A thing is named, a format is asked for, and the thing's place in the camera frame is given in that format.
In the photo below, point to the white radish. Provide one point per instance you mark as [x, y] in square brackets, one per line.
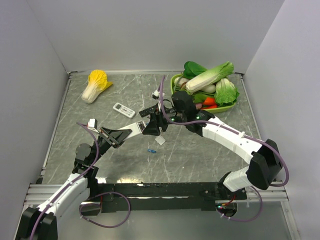
[211, 88]

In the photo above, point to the white grey-faced remote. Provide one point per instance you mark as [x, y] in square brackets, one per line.
[136, 129]

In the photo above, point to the aluminium frame rail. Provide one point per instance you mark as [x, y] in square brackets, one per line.
[270, 193]

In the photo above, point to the white battery cover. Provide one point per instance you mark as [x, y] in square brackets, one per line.
[160, 140]

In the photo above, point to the green plastic basket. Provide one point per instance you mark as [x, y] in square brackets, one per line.
[210, 109]

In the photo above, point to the yellow napa cabbage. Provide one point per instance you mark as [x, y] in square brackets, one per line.
[96, 84]

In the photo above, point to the white air conditioner remote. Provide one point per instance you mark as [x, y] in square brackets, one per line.
[124, 110]

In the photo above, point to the white garlic bulb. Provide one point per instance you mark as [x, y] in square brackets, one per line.
[179, 81]

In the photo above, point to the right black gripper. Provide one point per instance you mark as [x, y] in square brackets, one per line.
[156, 120]

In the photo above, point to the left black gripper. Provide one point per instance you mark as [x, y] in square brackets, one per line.
[118, 135]

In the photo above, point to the green bok choy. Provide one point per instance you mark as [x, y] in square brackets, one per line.
[226, 93]

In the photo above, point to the purple onion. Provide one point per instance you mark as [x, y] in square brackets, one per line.
[198, 106]

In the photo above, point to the orange carrot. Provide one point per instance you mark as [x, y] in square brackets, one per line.
[209, 101]

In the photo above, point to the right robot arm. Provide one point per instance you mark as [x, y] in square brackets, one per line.
[262, 157]

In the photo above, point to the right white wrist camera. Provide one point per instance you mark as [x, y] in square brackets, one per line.
[156, 94]

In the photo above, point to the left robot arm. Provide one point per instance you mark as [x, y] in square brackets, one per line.
[45, 221]

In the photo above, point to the brown mushroom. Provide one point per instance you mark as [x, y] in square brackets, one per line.
[183, 86]

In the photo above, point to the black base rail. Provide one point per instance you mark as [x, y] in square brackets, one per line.
[115, 197]

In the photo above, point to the long green napa cabbage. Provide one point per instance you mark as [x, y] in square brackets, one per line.
[210, 76]

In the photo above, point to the dark green spinach leaf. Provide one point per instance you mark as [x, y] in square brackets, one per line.
[192, 69]

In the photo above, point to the black slim remote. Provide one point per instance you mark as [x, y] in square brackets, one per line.
[150, 111]

